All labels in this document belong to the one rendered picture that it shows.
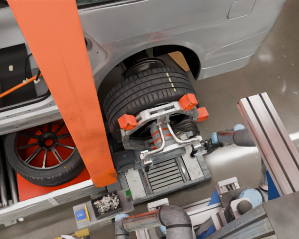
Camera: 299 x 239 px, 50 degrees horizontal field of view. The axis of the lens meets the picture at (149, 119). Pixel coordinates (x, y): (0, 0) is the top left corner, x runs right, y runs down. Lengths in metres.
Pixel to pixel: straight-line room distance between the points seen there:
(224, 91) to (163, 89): 1.55
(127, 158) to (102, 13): 1.30
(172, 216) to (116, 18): 1.03
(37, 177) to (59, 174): 0.16
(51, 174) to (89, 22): 1.28
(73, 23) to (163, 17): 0.98
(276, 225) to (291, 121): 2.68
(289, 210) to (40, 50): 0.83
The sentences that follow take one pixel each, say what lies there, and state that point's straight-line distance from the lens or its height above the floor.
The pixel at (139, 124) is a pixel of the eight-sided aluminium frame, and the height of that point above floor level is 1.07.
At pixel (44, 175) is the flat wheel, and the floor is 0.50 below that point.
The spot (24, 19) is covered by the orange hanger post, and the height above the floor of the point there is 2.26.
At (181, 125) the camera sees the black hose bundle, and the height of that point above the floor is 1.03.
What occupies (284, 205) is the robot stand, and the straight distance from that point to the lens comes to 0.97.
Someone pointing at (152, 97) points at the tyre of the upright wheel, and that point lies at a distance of 2.00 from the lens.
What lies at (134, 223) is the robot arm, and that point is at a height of 1.24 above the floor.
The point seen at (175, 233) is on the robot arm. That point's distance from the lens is 1.46.
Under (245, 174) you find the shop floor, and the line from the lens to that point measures 3.18.
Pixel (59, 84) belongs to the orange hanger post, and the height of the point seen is 1.94.
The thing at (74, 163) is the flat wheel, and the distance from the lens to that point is 2.57.
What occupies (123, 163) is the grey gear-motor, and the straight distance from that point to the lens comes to 2.64.
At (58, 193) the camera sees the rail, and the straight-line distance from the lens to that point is 2.65.
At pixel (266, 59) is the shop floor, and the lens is 3.89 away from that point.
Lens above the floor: 2.90
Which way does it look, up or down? 64 degrees down
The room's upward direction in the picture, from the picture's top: 4 degrees clockwise
